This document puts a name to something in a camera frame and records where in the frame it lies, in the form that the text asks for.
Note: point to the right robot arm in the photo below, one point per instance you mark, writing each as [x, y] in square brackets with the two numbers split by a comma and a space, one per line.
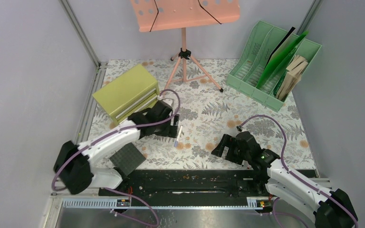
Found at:
[324, 207]

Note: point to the floral tablecloth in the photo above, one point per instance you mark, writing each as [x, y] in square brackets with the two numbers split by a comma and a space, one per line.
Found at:
[207, 114]

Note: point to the green transparent folder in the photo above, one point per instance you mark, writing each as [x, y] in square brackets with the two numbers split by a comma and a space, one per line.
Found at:
[274, 63]

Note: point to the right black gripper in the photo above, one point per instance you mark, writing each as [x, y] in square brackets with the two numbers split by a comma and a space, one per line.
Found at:
[226, 140]

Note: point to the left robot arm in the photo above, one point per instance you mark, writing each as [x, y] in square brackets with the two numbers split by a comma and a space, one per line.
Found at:
[75, 164]

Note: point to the purple puzzle book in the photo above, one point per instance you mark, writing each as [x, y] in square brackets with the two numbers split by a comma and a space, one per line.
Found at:
[294, 74]

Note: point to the green file organizer rack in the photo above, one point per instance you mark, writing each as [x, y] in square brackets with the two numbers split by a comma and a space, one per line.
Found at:
[262, 65]

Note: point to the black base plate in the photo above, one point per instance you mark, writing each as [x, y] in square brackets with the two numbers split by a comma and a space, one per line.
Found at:
[193, 188]

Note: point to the blue white marker pen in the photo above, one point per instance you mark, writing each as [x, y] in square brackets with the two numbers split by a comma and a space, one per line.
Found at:
[178, 137]

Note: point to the yellow-green drawer cabinet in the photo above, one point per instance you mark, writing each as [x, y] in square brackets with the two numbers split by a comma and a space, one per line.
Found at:
[133, 91]

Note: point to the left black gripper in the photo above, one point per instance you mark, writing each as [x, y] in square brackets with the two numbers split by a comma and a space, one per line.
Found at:
[171, 130]

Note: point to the dark grey studded plate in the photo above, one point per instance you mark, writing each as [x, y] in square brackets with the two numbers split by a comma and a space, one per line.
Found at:
[127, 159]

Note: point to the green puzzle book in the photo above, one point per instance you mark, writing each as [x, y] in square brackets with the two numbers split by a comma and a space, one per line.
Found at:
[278, 88]

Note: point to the pink music stand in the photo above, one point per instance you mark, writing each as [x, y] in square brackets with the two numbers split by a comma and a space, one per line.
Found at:
[157, 15]

